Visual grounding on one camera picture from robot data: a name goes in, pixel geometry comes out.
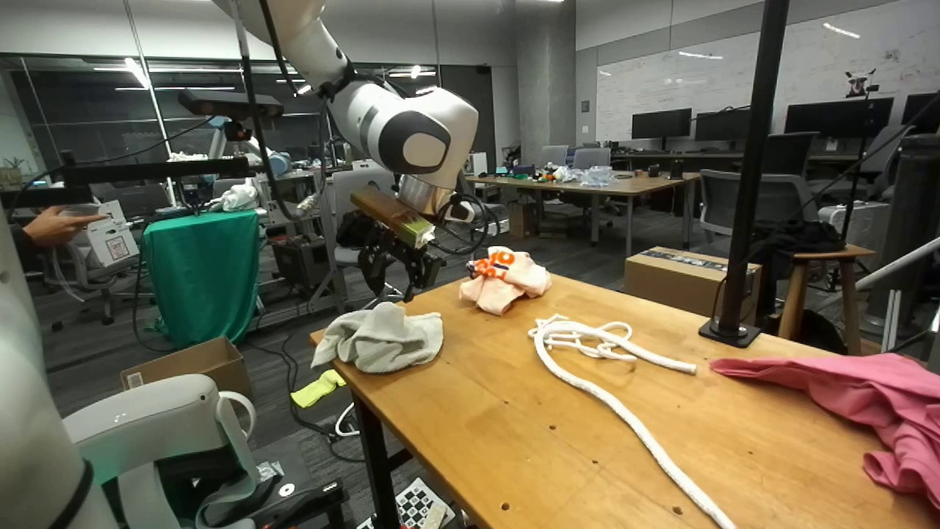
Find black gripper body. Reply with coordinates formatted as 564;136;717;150
357;225;445;282

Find white grey towel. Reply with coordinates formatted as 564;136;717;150
310;300;448;378

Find cream shirt orange blue print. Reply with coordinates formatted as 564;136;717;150
457;244;557;318

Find pink t-shirt orange print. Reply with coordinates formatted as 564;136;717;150
709;350;940;513

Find bystander bare hand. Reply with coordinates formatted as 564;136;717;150
20;202;107;249

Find black bag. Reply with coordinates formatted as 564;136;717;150
335;206;370;257

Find yellow green floor object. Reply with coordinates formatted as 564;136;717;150
288;363;348;412

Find white crumpled bag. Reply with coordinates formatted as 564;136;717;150
210;175;266;215

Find green cloth table cover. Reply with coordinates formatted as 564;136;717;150
135;206;266;346

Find small open cardboard box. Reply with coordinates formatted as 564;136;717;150
114;335;257;400

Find checkerboard calibration sheet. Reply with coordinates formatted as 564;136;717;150
391;475;457;529

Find wooden office desk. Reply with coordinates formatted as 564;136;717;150
476;166;703;257

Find cardboard box with black tape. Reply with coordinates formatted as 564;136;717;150
623;244;764;318

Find white paper sign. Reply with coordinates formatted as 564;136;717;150
82;199;145;271

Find black computer monitor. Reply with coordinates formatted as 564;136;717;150
900;90;940;133
628;105;695;144
695;105;756;147
781;93;896;141

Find grey mesh office chair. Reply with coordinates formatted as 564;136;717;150
700;166;816;240

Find black vertical stand pole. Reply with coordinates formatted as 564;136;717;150
698;0;793;352

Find black jacket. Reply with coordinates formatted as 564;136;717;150
746;218;847;287

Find round wooden stool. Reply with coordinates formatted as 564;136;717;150
775;244;875;346

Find silver tripod leg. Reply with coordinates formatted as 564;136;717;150
855;232;940;369

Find yellow wrist camera box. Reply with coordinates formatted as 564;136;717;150
349;185;440;249

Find thin white cord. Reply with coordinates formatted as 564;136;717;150
542;318;640;363

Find thick white braided rope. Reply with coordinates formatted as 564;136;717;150
529;313;740;529

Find wall whiteboard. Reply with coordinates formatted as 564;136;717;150
595;11;940;150

